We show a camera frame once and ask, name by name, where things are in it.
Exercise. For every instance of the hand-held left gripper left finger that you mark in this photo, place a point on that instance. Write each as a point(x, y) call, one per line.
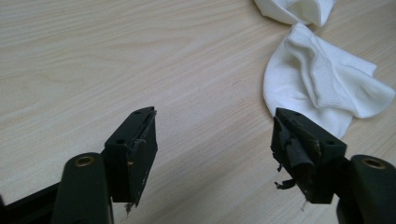
point(137, 161)

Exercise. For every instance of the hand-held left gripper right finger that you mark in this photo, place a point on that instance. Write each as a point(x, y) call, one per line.
point(306, 149)

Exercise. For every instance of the white sock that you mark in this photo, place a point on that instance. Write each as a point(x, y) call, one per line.
point(314, 84)
point(295, 11)

